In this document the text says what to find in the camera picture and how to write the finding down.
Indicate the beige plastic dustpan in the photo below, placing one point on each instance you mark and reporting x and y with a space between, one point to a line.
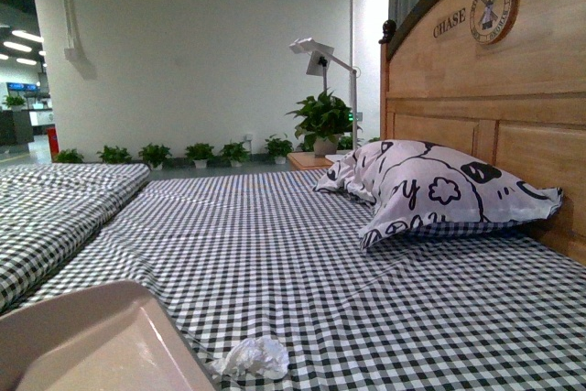
112 337

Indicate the far wooden nightstand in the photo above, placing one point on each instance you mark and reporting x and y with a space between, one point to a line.
307 161

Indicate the small potted plant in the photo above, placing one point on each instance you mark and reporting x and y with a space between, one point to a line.
199 154
235 153
72 156
155 155
114 155
278 148

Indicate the large potted green plant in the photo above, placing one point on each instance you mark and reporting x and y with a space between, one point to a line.
323 120

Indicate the black white checkered bedsheet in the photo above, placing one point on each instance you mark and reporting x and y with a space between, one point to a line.
237 257

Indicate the white cartoon print pillow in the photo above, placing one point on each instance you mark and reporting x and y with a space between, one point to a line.
425 189

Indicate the dark bedpost finial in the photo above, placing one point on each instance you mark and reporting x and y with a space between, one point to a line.
389 30

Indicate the crumpled white tissue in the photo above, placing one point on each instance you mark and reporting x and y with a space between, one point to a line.
262 356

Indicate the wooden bed headboard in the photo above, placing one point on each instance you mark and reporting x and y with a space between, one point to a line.
503 81

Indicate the red fire extinguisher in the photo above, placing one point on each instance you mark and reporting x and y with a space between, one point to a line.
54 148

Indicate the folded checkered quilt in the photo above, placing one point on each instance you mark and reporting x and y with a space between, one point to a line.
48 211

